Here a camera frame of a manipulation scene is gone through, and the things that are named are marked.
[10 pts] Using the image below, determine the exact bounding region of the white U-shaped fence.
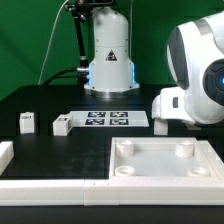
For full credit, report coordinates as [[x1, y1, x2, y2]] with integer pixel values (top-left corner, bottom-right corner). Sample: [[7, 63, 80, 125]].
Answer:
[[0, 139, 224, 207]]

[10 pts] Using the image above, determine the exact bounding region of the white square tabletop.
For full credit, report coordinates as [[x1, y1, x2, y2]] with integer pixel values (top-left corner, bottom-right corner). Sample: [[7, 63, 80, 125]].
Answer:
[[109, 137, 224, 180]]

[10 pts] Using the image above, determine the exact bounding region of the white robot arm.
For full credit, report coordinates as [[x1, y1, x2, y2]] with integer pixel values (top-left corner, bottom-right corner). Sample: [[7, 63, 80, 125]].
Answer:
[[85, 7, 224, 125]]

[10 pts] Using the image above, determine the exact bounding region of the grey cable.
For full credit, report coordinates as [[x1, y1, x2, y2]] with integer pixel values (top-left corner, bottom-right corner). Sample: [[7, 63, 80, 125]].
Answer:
[[37, 0, 70, 86]]

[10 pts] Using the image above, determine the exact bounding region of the black cable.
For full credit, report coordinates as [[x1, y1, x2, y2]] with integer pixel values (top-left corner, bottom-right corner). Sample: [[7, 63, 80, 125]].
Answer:
[[43, 68, 88, 86]]

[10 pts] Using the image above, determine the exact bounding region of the white tag sheet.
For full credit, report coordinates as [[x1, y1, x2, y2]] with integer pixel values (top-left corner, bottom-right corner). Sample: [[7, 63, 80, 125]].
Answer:
[[69, 111, 149, 127]]

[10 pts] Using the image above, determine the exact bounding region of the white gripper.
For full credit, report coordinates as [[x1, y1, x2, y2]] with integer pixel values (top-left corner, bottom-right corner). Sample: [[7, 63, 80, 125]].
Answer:
[[152, 87, 193, 122]]

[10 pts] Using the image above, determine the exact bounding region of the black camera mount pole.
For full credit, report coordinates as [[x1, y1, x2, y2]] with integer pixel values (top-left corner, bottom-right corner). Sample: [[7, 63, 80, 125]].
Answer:
[[65, 0, 117, 84]]

